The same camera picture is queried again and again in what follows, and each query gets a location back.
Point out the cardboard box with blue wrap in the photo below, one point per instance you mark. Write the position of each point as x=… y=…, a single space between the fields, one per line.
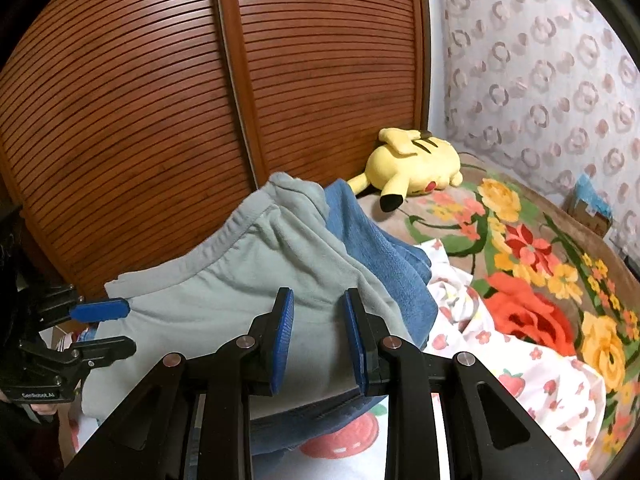
x=590 y=210

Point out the floral blanket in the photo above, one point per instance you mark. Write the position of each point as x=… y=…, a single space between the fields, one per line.
x=530 y=260

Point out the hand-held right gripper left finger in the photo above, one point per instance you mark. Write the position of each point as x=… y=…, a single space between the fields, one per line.
x=281 y=340

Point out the blue jeans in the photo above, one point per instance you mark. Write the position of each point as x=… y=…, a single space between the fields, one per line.
x=380 y=255

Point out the grey-green pants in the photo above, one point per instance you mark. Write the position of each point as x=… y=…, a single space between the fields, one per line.
x=210 y=285

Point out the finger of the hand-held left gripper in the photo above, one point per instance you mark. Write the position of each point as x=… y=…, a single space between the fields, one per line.
x=107 y=349
x=100 y=310

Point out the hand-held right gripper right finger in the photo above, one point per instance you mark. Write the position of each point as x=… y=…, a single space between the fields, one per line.
x=354 y=340

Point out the yellow plush toy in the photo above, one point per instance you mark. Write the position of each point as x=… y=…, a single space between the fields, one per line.
x=415 y=165

